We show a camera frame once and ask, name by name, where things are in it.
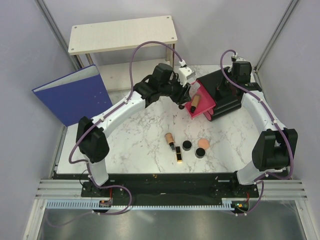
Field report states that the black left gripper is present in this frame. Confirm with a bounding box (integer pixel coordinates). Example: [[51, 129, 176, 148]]
[[159, 74, 191, 106]]

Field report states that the square beige foundation bottle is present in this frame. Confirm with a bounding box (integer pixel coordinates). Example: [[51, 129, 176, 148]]
[[190, 94, 201, 113]]

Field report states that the pink top drawer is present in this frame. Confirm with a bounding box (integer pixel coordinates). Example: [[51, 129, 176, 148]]
[[184, 80, 216, 119]]

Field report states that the round beige cream bottle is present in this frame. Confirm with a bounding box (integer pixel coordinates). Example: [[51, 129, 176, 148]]
[[164, 132, 176, 151]]

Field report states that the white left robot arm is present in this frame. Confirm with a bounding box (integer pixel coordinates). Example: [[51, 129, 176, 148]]
[[75, 80, 191, 197]]

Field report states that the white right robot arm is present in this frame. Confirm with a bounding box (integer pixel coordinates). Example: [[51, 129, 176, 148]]
[[214, 69, 298, 197]]

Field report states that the peach makeup sponge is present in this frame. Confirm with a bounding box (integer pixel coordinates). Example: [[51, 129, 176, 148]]
[[197, 138, 210, 150]]

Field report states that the black drawer organizer cabinet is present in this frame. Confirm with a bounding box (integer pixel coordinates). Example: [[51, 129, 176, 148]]
[[196, 69, 242, 122]]

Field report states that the pink bottom drawer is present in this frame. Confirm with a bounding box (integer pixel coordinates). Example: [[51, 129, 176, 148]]
[[204, 111, 212, 122]]

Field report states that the black round jar left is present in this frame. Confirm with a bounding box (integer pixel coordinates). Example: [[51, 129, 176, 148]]
[[182, 140, 192, 151]]

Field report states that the black round jar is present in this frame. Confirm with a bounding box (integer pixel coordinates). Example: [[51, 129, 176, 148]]
[[195, 147, 206, 159], [182, 140, 192, 151]]

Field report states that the black round jar right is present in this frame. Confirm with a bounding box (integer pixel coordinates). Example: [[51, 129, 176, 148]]
[[195, 147, 206, 159]]

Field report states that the black gold lipstick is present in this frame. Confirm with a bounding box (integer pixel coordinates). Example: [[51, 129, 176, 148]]
[[175, 146, 183, 163]]

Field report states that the white two-tier wooden shelf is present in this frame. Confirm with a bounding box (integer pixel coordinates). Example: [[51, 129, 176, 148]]
[[68, 15, 178, 92]]

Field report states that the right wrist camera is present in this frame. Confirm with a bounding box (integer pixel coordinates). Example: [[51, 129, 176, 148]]
[[231, 61, 252, 84]]

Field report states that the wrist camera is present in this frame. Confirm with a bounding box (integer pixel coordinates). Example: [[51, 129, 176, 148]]
[[152, 63, 174, 83], [231, 61, 252, 84]]

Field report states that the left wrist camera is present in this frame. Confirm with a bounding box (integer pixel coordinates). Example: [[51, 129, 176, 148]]
[[152, 63, 174, 83]]

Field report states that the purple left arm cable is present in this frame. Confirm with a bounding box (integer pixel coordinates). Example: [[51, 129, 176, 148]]
[[68, 40, 186, 216]]

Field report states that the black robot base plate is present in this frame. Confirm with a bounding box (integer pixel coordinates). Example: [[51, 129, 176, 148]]
[[81, 173, 259, 205]]

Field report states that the blue ring binder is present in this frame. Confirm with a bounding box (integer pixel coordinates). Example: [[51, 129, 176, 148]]
[[32, 65, 113, 127]]

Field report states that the white slotted cable duct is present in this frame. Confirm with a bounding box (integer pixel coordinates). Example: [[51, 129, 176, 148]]
[[45, 198, 249, 211]]

